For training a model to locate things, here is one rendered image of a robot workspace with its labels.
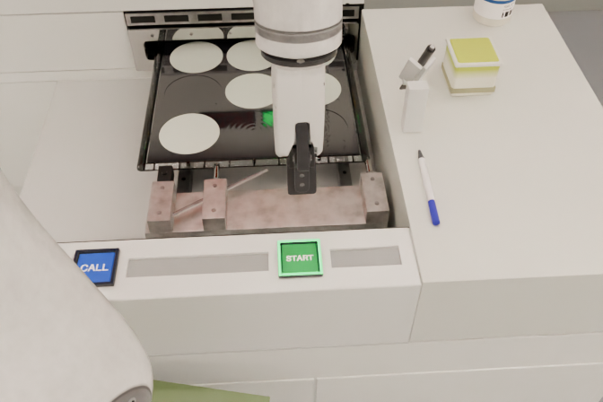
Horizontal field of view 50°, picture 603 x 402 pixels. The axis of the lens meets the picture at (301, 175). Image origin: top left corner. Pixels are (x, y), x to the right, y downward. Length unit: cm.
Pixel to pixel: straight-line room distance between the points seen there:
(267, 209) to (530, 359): 45
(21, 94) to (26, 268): 107
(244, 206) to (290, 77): 43
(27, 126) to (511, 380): 108
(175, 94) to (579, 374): 81
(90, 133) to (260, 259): 54
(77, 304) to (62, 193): 75
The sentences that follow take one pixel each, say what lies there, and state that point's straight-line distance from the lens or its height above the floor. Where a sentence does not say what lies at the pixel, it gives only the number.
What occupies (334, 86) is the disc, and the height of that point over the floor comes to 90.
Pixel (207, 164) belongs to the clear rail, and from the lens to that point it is 105.
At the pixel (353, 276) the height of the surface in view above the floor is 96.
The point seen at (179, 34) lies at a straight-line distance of 129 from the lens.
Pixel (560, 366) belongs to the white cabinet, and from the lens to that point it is 110.
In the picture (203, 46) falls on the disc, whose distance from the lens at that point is 130.
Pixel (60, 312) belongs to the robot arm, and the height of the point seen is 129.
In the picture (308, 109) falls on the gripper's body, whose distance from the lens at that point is 62.
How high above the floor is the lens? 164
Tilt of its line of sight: 46 degrees down
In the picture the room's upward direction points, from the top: straight up
